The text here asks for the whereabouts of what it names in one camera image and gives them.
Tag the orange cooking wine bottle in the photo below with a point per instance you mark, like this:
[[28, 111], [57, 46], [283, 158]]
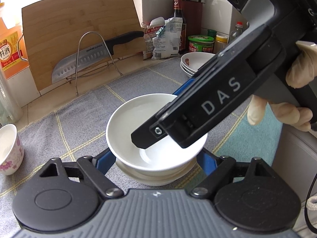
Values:
[[10, 54]]

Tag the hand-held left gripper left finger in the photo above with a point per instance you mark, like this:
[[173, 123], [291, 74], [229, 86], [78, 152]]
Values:
[[106, 161]]

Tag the person's right hand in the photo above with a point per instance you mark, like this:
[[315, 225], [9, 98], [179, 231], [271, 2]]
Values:
[[302, 64]]

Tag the green-lid sauce jar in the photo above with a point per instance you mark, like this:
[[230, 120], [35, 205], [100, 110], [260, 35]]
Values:
[[200, 45]]

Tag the white pink-flower bowl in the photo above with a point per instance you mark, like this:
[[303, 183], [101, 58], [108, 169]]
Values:
[[153, 179], [12, 153], [128, 119]]

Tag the red white plastic bag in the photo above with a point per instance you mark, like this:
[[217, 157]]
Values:
[[148, 33]]

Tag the grey teal checked cloth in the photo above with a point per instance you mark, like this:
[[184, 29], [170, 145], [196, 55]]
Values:
[[74, 129]]

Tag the dark soy sauce bottle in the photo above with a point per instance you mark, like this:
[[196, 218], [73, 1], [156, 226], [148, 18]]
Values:
[[178, 7]]

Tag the clear bottle red cap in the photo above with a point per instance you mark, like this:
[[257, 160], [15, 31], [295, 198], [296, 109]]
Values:
[[236, 33]]

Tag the dark red knife block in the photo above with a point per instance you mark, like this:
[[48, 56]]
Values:
[[193, 17]]

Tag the metal binder clip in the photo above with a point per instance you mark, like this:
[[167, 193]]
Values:
[[146, 26]]

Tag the teal binder clip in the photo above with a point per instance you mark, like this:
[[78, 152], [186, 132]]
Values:
[[160, 32]]

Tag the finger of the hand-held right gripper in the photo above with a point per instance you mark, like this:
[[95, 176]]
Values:
[[187, 86], [153, 132]]

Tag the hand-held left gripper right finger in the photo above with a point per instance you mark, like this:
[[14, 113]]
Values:
[[205, 162]]

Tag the yellow-lid spice jar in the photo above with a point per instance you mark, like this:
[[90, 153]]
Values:
[[220, 42]]

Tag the white fruit-print plate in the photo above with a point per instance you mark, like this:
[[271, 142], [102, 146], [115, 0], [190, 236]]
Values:
[[189, 74], [195, 59], [184, 69]]

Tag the blue white plastic bag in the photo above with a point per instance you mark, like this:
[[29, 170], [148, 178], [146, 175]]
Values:
[[166, 44]]

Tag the bamboo cutting board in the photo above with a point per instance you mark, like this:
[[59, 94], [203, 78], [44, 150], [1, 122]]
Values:
[[74, 17]]

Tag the small green-cap container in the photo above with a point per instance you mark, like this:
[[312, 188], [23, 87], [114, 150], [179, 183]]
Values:
[[212, 32]]

